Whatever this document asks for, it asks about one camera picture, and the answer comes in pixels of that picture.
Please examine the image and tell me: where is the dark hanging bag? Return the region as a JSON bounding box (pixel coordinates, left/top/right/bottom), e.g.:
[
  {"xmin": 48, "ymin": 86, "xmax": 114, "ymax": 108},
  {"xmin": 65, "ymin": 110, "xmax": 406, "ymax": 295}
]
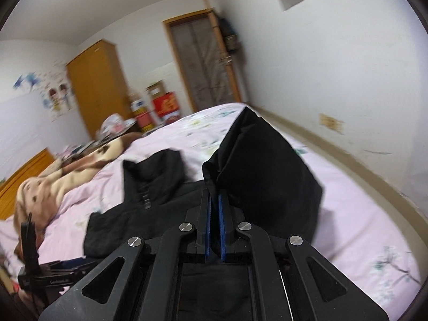
[{"xmin": 217, "ymin": 14, "xmax": 242, "ymax": 53}]

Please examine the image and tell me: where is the wooden headboard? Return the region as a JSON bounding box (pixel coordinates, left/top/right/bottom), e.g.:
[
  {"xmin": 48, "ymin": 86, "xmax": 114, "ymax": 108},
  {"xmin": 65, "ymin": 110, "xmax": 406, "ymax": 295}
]
[{"xmin": 0, "ymin": 149, "xmax": 56, "ymax": 202}]

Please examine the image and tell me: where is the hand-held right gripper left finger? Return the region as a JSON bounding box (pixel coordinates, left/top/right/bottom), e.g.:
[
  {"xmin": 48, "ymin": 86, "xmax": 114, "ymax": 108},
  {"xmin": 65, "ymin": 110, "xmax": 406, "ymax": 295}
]
[{"xmin": 38, "ymin": 189, "xmax": 212, "ymax": 321}]

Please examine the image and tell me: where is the black padded jacket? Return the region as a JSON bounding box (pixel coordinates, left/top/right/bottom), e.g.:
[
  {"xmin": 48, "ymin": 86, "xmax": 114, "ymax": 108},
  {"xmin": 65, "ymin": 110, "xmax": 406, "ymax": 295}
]
[{"xmin": 83, "ymin": 106, "xmax": 323, "ymax": 321}]

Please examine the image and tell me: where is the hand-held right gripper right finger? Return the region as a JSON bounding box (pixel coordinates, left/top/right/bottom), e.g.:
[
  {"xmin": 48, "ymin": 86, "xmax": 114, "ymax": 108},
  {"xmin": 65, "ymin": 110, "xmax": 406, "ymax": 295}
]
[{"xmin": 218, "ymin": 190, "xmax": 391, "ymax": 321}]

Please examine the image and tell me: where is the wooden door with mesh curtain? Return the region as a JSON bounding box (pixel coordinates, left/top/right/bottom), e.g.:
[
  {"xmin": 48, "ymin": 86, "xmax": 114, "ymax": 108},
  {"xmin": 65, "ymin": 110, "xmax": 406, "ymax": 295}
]
[{"xmin": 162, "ymin": 9, "xmax": 242, "ymax": 112}]

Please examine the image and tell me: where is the plain cardboard box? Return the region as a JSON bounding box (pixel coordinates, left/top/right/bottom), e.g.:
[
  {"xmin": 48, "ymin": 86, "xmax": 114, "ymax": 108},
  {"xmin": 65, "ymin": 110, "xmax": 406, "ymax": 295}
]
[{"xmin": 145, "ymin": 81, "xmax": 167, "ymax": 100}]

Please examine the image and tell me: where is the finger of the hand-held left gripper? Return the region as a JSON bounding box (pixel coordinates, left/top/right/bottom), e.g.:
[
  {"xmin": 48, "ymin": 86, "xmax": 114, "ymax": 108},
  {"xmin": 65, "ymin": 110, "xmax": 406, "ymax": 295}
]
[{"xmin": 39, "ymin": 257, "xmax": 98, "ymax": 275}]

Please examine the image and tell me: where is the pink floral bed sheet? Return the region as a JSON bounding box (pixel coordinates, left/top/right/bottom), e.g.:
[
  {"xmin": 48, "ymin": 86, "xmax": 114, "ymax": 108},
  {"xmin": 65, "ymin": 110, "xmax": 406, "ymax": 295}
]
[{"xmin": 0, "ymin": 102, "xmax": 423, "ymax": 321}]

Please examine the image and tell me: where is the cartoon children wall sticker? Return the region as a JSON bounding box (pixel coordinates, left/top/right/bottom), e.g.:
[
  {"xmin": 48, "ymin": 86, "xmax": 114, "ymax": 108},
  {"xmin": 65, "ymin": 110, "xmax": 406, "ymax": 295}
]
[{"xmin": 41, "ymin": 68, "xmax": 75, "ymax": 123}]

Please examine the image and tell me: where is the white plastic bag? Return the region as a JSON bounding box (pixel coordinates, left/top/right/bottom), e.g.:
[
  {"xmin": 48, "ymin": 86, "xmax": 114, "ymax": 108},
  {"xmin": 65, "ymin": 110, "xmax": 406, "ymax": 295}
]
[{"xmin": 100, "ymin": 113, "xmax": 127, "ymax": 138}]

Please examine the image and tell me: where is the blue bird wall sticker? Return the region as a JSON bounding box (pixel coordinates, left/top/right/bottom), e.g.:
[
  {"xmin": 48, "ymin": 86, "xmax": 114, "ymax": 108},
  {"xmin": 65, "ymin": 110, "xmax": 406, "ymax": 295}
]
[{"xmin": 13, "ymin": 71, "xmax": 43, "ymax": 93}]

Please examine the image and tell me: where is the brown patterned fleece blanket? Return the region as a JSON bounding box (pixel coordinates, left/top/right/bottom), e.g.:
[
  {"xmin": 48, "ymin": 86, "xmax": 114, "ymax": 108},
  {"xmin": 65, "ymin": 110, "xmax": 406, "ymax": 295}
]
[{"xmin": 13, "ymin": 132, "xmax": 143, "ymax": 241}]

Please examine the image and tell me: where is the small red box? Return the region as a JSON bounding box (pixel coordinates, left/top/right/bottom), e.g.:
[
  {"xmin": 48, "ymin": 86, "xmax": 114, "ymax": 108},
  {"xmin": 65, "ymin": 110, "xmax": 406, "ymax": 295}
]
[{"xmin": 135, "ymin": 112, "xmax": 155, "ymax": 133}]

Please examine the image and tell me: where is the cardboard box with blue label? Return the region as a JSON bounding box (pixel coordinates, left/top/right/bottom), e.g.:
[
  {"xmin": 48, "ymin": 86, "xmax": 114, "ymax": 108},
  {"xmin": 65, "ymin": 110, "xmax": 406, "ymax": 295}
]
[{"xmin": 129, "ymin": 94, "xmax": 150, "ymax": 114}]

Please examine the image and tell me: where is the wooden wardrobe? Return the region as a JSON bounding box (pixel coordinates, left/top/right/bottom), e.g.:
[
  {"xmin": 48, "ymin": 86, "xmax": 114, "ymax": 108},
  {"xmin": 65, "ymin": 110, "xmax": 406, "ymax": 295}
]
[{"xmin": 66, "ymin": 39, "xmax": 132, "ymax": 140}]

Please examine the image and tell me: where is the large red gift box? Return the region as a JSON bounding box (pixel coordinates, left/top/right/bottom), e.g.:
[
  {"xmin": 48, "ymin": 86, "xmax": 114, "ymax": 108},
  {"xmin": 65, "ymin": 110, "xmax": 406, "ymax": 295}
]
[{"xmin": 152, "ymin": 91, "xmax": 182, "ymax": 121}]

